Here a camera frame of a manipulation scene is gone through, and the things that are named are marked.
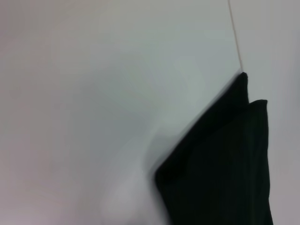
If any black shirt with FREE print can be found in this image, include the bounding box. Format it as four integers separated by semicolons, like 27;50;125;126
154;72;274;225

